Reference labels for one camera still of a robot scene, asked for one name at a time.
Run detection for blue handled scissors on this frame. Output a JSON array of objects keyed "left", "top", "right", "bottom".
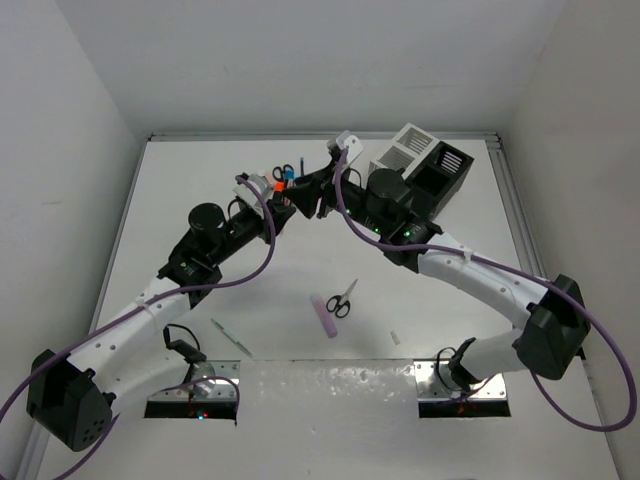
[{"left": 272, "top": 164, "right": 295, "bottom": 182}]

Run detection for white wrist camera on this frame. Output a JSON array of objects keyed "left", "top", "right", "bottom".
[
  {"left": 327, "top": 130, "right": 364, "bottom": 166},
  {"left": 233, "top": 174, "right": 273, "bottom": 209}
]

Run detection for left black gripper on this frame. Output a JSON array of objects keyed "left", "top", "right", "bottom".
[{"left": 208, "top": 198, "right": 294, "bottom": 265}]

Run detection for black slatted container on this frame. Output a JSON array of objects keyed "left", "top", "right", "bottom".
[{"left": 405, "top": 142, "right": 474, "bottom": 220}]

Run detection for purple cable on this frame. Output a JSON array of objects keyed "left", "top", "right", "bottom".
[
  {"left": 0, "top": 174, "right": 277, "bottom": 476},
  {"left": 334, "top": 147, "right": 635, "bottom": 431}
]

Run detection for purple highlighter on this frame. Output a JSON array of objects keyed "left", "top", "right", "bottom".
[{"left": 310, "top": 294, "right": 338, "bottom": 338}]

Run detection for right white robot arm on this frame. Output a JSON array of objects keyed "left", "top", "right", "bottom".
[{"left": 284, "top": 166, "right": 591, "bottom": 392}]

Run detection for orange capped black marker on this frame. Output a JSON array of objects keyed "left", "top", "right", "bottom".
[{"left": 273, "top": 182, "right": 285, "bottom": 201}]

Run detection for black base cable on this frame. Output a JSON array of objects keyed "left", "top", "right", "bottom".
[{"left": 162, "top": 324, "right": 207, "bottom": 366}]

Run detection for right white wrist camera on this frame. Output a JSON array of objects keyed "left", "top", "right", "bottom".
[{"left": 327, "top": 130, "right": 364, "bottom": 166}]

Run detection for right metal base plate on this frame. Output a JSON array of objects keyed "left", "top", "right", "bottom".
[{"left": 413, "top": 359, "right": 508, "bottom": 404}]

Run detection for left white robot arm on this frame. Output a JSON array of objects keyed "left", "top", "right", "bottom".
[{"left": 26, "top": 200, "right": 295, "bottom": 452}]

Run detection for white slatted container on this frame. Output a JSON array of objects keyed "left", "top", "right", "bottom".
[{"left": 368, "top": 123, "right": 440, "bottom": 179}]

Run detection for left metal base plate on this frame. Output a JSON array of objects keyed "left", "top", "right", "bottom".
[{"left": 148, "top": 360, "right": 241, "bottom": 403}]

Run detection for green pen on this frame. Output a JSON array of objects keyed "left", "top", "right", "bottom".
[{"left": 211, "top": 319, "right": 253, "bottom": 359}]

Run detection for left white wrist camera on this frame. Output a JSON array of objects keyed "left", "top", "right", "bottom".
[{"left": 233, "top": 174, "right": 273, "bottom": 209}]

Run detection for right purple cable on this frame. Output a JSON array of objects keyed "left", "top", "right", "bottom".
[{"left": 334, "top": 147, "right": 635, "bottom": 431}]

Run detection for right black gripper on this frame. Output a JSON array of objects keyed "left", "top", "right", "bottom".
[{"left": 284, "top": 157, "right": 387, "bottom": 235}]

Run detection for metal base plate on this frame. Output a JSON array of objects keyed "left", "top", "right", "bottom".
[
  {"left": 413, "top": 359, "right": 508, "bottom": 404},
  {"left": 148, "top": 360, "right": 241, "bottom": 403}
]

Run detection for black handled scissors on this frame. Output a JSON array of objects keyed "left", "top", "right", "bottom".
[{"left": 325, "top": 279, "right": 358, "bottom": 319}]

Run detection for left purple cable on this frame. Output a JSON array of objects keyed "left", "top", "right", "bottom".
[{"left": 0, "top": 174, "right": 277, "bottom": 476}]

